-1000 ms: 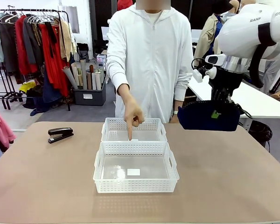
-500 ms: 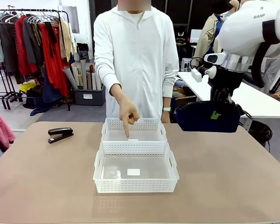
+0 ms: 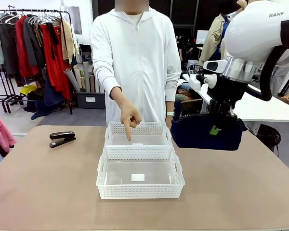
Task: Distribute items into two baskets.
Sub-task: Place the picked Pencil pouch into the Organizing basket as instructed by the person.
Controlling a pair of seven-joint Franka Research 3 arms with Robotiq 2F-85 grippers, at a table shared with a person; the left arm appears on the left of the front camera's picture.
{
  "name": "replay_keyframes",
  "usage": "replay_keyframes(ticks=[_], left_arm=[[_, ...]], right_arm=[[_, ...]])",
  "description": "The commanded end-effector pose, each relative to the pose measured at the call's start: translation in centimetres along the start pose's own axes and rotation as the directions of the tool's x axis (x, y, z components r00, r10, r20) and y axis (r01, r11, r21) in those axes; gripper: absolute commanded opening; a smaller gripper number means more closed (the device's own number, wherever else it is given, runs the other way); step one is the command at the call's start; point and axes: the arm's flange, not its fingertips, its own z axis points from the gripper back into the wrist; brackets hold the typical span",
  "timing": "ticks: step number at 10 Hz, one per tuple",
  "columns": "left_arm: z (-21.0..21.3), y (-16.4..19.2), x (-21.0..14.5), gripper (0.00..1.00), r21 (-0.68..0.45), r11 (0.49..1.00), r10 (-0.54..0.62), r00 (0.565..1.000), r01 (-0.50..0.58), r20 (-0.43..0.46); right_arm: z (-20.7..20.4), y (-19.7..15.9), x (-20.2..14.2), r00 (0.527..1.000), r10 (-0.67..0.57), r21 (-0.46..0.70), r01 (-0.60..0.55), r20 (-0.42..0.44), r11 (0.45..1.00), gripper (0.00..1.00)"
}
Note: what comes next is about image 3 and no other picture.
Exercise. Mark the red coat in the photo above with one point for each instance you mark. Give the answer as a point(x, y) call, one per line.
point(21, 48)

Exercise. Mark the grey storage bin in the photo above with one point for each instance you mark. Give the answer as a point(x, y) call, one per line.
point(82, 102)

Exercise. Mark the white paper roll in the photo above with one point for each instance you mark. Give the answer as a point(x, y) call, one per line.
point(98, 85)

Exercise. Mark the long red dress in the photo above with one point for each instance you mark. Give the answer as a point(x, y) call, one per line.
point(55, 72)

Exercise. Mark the grey jacket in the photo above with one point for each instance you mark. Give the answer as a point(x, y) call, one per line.
point(31, 43)

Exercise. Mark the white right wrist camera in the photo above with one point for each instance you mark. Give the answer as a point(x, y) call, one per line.
point(195, 83)

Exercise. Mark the black metal clothes rack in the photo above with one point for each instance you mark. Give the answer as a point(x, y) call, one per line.
point(26, 10)

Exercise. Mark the person's left hand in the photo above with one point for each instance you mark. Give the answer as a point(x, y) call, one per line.
point(169, 121)

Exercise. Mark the beige paper roll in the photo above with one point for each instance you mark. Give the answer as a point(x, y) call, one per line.
point(77, 74)

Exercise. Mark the beige garment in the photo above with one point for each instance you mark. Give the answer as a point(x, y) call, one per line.
point(67, 41)

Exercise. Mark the white wrist watch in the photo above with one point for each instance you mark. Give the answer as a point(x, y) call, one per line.
point(169, 113)

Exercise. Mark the person's right hand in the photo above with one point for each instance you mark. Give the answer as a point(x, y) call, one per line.
point(130, 115)

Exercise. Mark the grey paper roll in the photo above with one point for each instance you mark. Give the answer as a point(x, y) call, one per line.
point(72, 80)

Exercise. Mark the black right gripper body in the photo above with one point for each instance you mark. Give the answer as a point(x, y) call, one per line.
point(225, 90)

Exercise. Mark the yellow garment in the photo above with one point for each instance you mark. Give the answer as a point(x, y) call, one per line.
point(29, 89)

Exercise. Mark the navy blue zipper pouch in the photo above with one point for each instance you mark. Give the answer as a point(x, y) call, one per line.
point(195, 134)

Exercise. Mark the black scarf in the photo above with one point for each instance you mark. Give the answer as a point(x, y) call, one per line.
point(53, 36)

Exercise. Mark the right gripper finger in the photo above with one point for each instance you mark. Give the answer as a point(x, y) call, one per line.
point(231, 111)
point(215, 131)

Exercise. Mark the white perforated plastic basket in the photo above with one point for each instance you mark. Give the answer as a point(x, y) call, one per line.
point(147, 130)
point(139, 191)

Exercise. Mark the white monitor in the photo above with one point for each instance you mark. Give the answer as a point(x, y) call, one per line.
point(202, 37)

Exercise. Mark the person's left forearm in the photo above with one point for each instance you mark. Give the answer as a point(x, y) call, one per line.
point(172, 96)

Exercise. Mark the blue denim garment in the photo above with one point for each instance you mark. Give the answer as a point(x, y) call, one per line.
point(51, 96)

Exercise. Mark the mannequin in beige trench coat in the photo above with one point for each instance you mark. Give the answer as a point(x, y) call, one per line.
point(214, 38)

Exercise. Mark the person in white hoodie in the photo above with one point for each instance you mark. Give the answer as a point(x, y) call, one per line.
point(144, 60)

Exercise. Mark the dark brown coat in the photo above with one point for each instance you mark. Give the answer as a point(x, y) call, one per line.
point(7, 48)

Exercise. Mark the white square sticker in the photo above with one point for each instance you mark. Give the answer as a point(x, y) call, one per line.
point(137, 144)
point(137, 177)

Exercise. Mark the brown paper roll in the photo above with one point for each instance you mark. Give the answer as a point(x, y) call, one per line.
point(92, 83)

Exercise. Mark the white table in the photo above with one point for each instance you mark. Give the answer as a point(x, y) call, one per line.
point(267, 108)

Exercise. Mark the tall beige cardboard tube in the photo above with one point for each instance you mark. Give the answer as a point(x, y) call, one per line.
point(86, 77)

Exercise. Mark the pink garment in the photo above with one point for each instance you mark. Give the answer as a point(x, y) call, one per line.
point(0, 134)

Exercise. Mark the dark navy garment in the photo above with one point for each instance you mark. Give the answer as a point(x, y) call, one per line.
point(38, 108)

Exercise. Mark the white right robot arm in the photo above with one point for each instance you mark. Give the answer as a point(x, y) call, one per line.
point(253, 31)

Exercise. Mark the person's right forearm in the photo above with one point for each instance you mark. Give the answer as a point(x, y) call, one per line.
point(106, 81)

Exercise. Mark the black chair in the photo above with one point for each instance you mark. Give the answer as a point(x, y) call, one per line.
point(85, 54)

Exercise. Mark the black stapler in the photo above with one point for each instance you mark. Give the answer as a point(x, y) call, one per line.
point(62, 138)

